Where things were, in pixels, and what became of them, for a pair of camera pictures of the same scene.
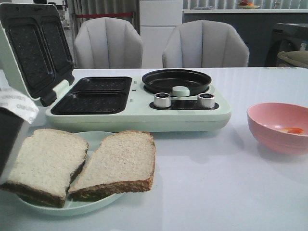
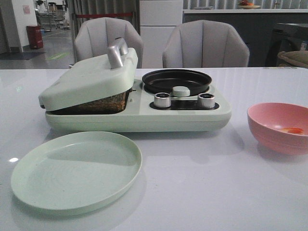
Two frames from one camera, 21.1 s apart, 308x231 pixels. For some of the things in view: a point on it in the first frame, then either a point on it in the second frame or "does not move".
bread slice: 123,162 to 115,104
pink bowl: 265,120 does not move
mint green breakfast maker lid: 35,57 to 113,73
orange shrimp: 295,130 does not move
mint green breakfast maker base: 122,103 does not move
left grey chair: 108,43 does not move
